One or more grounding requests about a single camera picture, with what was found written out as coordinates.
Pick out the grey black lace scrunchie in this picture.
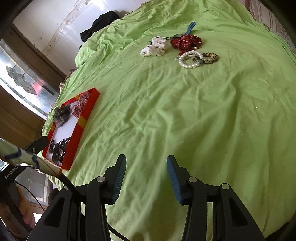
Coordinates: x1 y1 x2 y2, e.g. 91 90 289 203
54 105 71 128

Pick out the pearl bracelet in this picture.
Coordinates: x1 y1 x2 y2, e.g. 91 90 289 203
175 50 205 69

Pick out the red polka dot scrunchie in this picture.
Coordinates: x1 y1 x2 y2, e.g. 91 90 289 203
170 35 202 51

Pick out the white dotted scrunchie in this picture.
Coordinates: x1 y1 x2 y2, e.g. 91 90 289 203
140 36 168 57

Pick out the red jewelry tray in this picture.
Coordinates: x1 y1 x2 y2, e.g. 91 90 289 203
42 88 100 171

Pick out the person left hand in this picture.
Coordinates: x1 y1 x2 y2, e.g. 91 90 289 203
1 183 36 239

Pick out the green bed sheet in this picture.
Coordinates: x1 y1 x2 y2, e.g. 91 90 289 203
56 1 295 240

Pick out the black clothing pile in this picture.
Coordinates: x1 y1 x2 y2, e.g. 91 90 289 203
80 11 120 42

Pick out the striped floral quilt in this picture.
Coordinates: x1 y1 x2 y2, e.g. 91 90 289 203
238 0 295 54

